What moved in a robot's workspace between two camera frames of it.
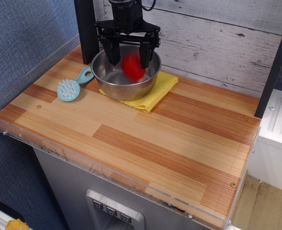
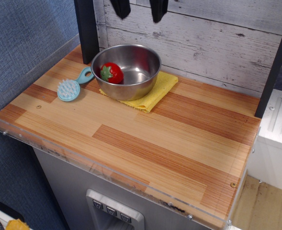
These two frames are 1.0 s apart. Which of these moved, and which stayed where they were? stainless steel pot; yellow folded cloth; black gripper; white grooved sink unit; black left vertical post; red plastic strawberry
Moved: black gripper; red plastic strawberry
Stayed: black left vertical post; yellow folded cloth; stainless steel pot; white grooved sink unit
